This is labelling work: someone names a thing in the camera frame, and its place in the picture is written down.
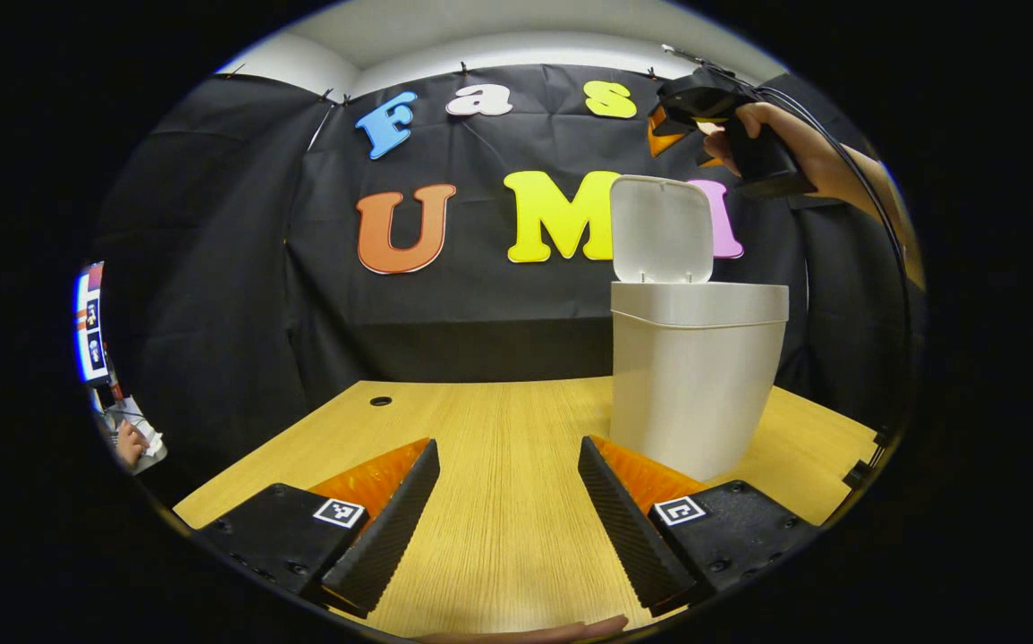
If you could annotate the black backdrop cloth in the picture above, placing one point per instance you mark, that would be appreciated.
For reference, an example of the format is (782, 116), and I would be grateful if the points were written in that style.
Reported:
(480, 295)

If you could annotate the white desktop garbage bin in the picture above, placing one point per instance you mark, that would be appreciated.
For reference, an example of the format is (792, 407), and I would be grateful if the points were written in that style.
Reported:
(695, 376)

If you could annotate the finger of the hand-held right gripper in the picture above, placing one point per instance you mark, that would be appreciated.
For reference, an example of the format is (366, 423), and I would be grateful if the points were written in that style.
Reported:
(709, 161)
(664, 139)

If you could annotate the computer monitor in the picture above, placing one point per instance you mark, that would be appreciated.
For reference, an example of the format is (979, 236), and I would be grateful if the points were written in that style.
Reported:
(91, 326)

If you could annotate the white paper sheet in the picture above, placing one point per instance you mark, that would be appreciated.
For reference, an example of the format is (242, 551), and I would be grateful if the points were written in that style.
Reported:
(145, 425)

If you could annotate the black desk edge bracket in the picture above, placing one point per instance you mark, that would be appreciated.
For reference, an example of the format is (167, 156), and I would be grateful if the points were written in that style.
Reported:
(858, 475)
(883, 437)

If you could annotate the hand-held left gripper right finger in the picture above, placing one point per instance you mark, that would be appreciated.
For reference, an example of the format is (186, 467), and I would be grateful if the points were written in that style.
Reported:
(625, 528)

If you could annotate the wooden desktop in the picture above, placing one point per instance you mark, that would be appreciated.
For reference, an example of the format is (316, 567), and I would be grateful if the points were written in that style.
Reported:
(498, 483)

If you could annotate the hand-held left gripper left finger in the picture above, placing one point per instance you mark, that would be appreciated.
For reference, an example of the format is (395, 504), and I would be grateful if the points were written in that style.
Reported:
(386, 537)

